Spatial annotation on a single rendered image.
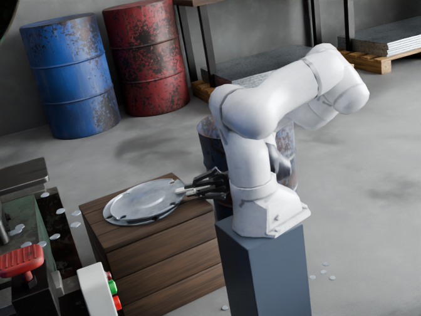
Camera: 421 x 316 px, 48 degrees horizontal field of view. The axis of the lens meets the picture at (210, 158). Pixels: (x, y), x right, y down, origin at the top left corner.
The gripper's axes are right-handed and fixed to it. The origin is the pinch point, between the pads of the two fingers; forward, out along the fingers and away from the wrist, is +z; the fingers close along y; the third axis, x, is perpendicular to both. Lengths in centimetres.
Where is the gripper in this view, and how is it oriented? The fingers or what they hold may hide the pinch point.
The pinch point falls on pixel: (185, 191)
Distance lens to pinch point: 172.0
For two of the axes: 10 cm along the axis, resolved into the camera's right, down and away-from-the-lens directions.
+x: -0.3, 3.9, -9.2
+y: -2.6, -8.9, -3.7
